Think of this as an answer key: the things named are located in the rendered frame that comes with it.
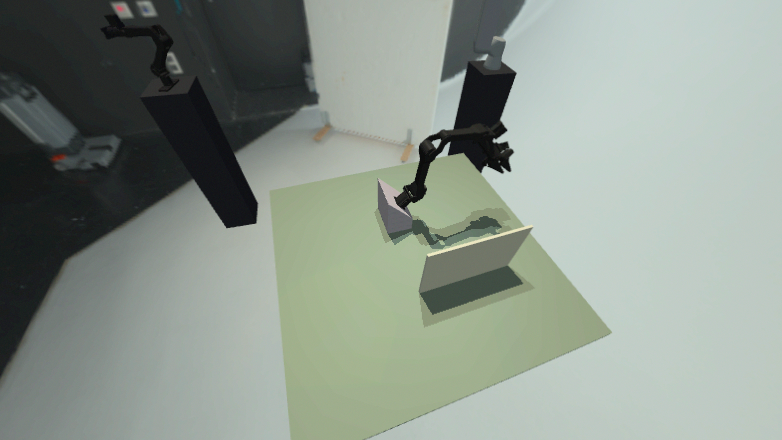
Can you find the beige wall panel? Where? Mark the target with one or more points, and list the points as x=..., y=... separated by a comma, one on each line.
x=471, y=259

